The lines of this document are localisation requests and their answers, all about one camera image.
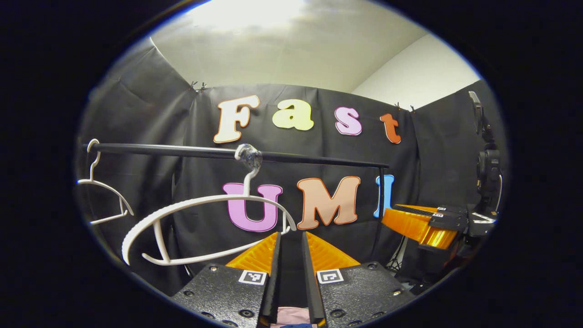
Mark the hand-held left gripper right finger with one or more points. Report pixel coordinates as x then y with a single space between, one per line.
364 291

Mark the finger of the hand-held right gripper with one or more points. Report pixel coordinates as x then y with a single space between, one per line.
410 225
451 211

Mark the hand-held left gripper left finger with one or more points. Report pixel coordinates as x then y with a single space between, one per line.
223 296

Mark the white ribbed clothes hanger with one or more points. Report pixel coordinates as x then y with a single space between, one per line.
205 199

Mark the white slim clothes hanger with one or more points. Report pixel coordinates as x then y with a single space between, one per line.
93 181

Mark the black clothes rail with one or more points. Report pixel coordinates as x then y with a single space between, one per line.
182 151

